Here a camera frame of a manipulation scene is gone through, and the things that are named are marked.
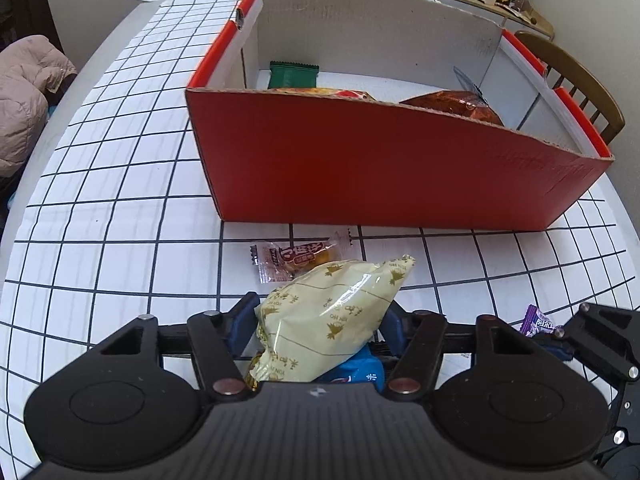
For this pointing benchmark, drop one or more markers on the blue cookie packet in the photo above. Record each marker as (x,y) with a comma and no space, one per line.
(361,368)

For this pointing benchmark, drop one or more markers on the brown wooden chair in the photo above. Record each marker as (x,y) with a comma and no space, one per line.
(569,70)

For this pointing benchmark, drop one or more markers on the red orange chips bag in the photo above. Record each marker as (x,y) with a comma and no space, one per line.
(327,92)

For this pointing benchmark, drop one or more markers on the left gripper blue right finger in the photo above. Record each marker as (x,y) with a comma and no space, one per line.
(397,328)

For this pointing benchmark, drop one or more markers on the pink puffer jacket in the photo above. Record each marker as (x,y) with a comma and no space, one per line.
(32,69)

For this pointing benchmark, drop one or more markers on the dark green snack packet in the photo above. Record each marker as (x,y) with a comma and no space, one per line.
(292,75)

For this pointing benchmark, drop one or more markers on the clear pink sausage packet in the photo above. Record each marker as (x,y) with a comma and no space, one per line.
(279,264)

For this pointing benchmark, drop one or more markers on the purple candy packet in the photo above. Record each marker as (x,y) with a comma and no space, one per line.
(536,322)

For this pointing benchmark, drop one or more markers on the white black checked tablecloth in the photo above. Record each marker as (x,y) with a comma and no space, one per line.
(114,219)

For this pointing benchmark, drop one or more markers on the brown copper snack bag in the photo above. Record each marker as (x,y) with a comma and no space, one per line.
(457,102)

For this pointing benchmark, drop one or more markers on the red cardboard box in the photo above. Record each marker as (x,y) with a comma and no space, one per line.
(281,158)

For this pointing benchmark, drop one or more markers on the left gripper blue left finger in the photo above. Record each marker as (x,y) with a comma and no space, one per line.
(240,323)

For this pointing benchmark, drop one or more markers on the cream gold snack bag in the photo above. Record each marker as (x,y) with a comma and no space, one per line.
(322,318)

